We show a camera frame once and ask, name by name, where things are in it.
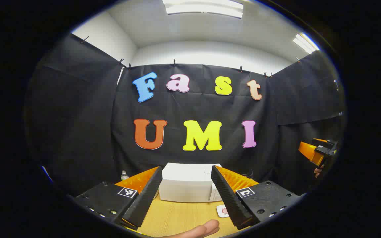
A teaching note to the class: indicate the white square plate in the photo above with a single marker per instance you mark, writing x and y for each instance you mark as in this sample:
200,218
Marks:
219,211

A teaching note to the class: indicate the small ceiling light panel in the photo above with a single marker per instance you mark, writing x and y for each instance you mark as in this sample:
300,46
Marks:
305,43

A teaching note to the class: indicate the pink ham slice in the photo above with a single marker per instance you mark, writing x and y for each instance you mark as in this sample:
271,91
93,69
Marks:
224,211

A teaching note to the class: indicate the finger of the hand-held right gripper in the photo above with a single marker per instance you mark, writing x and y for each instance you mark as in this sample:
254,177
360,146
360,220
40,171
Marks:
311,151

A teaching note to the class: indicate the white microwave oven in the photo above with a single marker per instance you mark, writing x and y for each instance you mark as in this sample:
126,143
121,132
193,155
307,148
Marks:
187,181

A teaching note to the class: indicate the green label drink bottle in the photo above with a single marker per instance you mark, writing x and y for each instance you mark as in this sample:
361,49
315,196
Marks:
124,176

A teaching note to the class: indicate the long ceiling light panel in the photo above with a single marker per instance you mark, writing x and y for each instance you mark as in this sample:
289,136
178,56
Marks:
203,8

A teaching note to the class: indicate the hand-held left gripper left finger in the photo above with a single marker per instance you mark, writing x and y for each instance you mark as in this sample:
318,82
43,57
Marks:
147,201

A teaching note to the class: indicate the black backdrop cloth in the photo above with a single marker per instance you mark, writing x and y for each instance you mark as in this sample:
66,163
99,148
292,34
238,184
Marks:
193,109

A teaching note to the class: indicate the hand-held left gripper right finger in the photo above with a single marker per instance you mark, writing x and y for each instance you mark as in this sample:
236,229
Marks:
228,198

